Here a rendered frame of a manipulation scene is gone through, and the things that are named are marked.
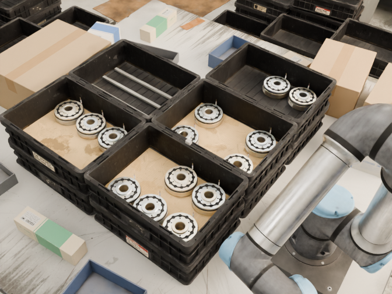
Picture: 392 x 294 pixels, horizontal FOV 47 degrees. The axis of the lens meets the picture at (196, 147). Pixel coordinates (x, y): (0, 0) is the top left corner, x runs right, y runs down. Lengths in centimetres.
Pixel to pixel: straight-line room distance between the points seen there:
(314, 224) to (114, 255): 61
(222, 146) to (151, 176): 27
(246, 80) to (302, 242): 73
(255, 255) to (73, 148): 83
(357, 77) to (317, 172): 101
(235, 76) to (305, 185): 98
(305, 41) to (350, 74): 108
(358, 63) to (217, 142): 73
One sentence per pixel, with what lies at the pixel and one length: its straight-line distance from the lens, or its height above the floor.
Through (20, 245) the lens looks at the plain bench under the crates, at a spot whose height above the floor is 70.
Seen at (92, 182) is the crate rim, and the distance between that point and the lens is 135.
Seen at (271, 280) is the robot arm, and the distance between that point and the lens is 97.
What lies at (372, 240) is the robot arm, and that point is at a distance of 122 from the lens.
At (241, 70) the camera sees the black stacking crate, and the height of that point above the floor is 83.
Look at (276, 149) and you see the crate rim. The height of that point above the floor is 93.
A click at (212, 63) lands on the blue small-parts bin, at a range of 210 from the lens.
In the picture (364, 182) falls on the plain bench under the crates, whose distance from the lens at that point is 176.
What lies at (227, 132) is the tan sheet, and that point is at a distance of 162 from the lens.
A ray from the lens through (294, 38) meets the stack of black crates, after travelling 299.
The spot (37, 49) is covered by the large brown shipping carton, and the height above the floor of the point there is 90.
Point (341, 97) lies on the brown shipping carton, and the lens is 189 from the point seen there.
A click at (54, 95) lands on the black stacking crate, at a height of 88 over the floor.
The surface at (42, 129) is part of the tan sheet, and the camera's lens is 169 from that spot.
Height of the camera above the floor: 196
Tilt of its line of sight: 47 degrees down
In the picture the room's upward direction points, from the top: 2 degrees clockwise
